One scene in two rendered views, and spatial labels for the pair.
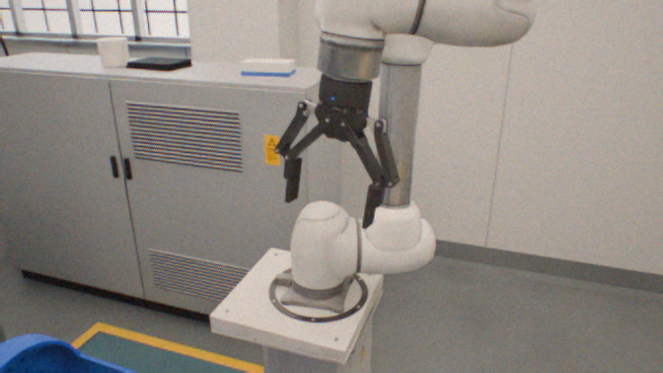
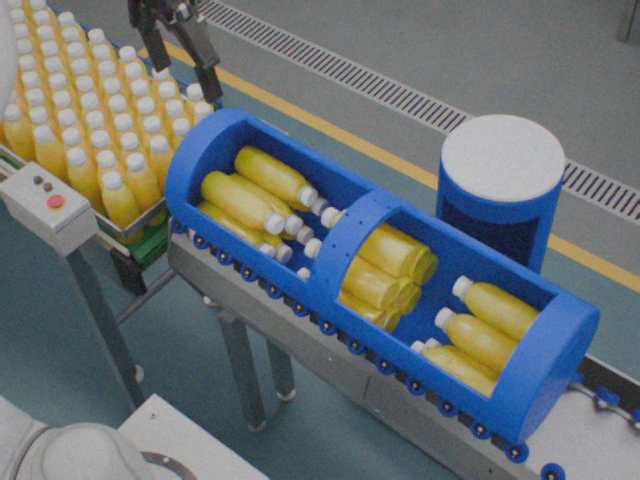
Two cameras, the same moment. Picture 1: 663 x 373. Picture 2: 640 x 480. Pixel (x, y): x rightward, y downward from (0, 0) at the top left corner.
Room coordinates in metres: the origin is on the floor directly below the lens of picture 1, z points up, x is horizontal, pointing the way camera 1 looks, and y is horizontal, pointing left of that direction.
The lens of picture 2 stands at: (1.64, 0.58, 2.42)
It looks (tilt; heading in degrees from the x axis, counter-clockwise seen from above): 51 degrees down; 202
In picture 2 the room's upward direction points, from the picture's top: 5 degrees counter-clockwise
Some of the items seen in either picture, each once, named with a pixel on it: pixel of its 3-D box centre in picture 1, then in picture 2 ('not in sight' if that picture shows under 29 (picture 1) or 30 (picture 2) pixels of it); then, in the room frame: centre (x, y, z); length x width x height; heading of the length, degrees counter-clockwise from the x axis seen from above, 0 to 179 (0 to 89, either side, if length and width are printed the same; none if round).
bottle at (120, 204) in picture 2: not in sight; (122, 209); (0.59, -0.34, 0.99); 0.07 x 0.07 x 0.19
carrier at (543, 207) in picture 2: not in sight; (484, 273); (0.22, 0.46, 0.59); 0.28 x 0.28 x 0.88
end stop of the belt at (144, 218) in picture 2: not in sight; (187, 183); (0.45, -0.24, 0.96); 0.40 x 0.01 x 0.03; 159
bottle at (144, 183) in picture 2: not in sight; (145, 191); (0.52, -0.32, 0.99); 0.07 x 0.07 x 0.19
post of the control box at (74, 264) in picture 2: not in sight; (109, 341); (0.67, -0.47, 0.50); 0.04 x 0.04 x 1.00; 69
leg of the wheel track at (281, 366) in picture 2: not in sight; (277, 342); (0.44, -0.08, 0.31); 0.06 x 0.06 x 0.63; 69
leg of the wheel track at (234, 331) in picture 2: not in sight; (244, 374); (0.57, -0.13, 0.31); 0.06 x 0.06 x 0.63; 69
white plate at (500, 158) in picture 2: not in sight; (502, 156); (0.22, 0.46, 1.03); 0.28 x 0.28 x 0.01
